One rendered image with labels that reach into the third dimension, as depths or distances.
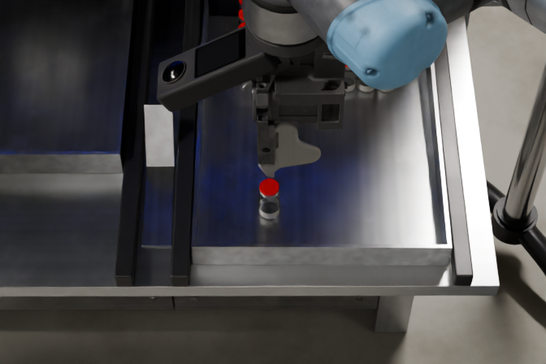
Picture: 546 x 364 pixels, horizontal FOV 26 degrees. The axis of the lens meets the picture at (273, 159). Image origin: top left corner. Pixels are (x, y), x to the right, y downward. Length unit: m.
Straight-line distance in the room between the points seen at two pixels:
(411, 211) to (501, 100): 1.27
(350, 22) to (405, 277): 0.43
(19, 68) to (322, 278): 0.44
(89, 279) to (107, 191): 0.11
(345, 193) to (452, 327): 0.96
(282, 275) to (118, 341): 1.00
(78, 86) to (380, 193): 0.37
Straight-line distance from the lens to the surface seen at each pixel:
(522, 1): 0.88
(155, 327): 2.18
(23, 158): 1.28
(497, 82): 2.53
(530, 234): 2.16
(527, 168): 2.02
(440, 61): 1.36
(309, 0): 0.87
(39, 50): 1.40
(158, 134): 1.27
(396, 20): 0.83
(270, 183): 1.21
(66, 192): 1.28
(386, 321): 2.13
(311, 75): 1.04
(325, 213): 1.24
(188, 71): 1.05
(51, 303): 2.10
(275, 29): 0.96
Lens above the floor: 1.93
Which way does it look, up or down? 54 degrees down
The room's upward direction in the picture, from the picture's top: straight up
